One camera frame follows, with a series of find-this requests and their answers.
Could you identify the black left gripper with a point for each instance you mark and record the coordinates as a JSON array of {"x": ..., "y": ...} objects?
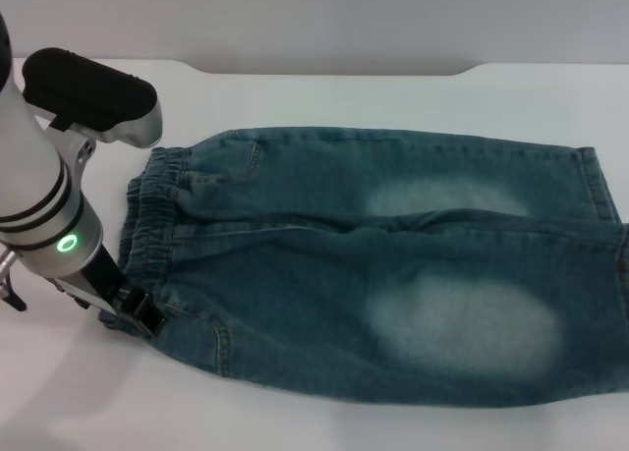
[{"x": 100, "y": 274}]

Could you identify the blue denim shorts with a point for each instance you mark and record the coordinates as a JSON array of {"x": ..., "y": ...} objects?
[{"x": 393, "y": 254}]

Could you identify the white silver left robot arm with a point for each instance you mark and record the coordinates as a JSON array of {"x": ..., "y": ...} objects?
[{"x": 29, "y": 166}]

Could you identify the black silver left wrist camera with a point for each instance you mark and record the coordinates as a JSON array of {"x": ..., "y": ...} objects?
[{"x": 93, "y": 95}]

